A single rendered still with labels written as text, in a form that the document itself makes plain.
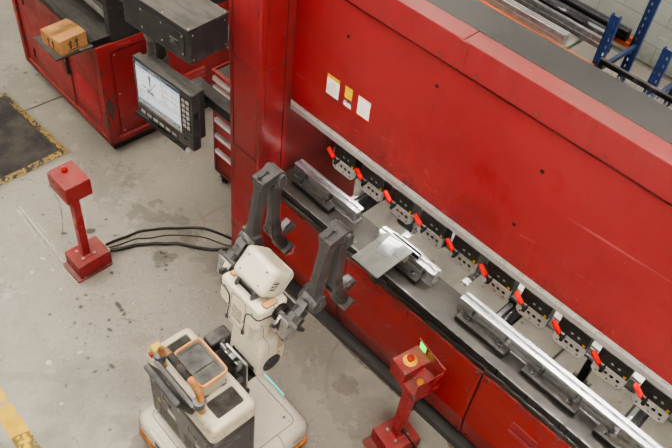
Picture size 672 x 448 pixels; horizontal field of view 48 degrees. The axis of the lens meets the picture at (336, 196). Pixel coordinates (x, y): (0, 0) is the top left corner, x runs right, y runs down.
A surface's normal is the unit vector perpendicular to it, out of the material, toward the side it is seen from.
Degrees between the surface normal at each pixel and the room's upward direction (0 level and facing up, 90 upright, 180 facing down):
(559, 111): 90
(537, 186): 90
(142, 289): 0
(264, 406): 0
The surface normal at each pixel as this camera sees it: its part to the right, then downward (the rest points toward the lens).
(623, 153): -0.72, 0.45
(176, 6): 0.09, -0.69
